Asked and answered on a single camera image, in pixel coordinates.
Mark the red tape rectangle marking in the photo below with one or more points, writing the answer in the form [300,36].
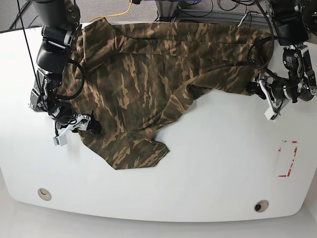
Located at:
[285,158]

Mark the aluminium frame stand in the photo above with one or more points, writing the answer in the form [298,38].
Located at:
[166,9]

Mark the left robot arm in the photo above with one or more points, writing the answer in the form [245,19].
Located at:
[290,23]

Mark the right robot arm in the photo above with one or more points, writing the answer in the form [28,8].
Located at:
[60,31]

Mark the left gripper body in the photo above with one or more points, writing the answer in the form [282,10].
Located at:
[276,104]

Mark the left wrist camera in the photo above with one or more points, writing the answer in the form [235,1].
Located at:
[270,114]

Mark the right table cable grommet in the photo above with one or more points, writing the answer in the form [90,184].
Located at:
[261,206]

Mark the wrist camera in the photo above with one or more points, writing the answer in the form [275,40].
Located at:
[270,114]
[60,140]

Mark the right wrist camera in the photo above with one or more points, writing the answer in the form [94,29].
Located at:
[60,140]

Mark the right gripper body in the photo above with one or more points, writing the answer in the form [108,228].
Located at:
[74,123]

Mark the left table cable grommet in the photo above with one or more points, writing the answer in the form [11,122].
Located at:
[44,194]

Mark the table cable grommet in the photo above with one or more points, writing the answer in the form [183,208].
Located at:
[44,194]
[261,206]

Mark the camouflage t-shirt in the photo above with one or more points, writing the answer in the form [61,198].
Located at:
[141,77]

